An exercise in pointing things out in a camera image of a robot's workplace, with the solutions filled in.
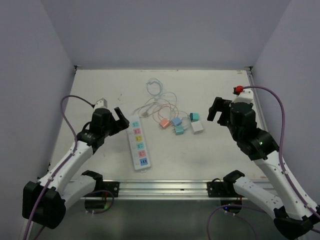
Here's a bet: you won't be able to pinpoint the dark teal plug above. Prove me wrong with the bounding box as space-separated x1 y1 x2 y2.
189 112 200 122

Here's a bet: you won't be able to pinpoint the white plug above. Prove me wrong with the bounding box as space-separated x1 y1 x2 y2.
191 121 204 134

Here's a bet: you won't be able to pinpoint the white power strip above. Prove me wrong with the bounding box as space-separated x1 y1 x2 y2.
126 114 151 172

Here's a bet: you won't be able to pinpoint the salmon pink plug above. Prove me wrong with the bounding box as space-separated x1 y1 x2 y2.
159 118 171 129

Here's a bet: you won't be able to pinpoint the light blue plug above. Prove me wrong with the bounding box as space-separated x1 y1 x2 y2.
171 117 182 127

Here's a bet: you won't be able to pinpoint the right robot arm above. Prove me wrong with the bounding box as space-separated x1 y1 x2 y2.
207 97 320 240

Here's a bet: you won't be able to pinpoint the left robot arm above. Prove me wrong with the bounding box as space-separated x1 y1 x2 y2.
22 107 130 229

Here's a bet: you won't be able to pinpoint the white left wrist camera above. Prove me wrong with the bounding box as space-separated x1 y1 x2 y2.
93 98 108 112

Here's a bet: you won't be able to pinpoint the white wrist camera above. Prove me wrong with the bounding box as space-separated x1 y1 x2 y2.
232 85 254 104
93 98 108 112

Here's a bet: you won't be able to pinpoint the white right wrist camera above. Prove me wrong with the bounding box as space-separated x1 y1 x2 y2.
232 85 254 104

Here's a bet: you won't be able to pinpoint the thin coloured charger cables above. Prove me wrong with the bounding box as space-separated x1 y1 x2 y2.
132 77 193 128

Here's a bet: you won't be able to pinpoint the aluminium mounting rail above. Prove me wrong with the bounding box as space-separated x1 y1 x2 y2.
69 179 276 201

